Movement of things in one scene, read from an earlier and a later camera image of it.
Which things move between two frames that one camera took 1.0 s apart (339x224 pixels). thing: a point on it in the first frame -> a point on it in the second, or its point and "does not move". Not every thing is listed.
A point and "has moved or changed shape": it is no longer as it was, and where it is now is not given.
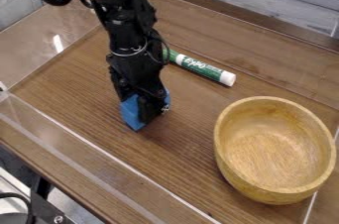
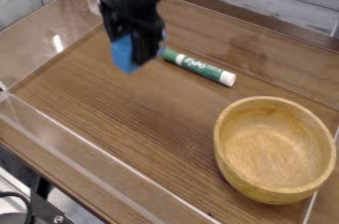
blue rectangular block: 130,110 has moved or changed shape
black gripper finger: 150,107 -> 145,45
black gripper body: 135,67 -> 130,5
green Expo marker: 199,67 does not move
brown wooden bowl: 274,149 does not move
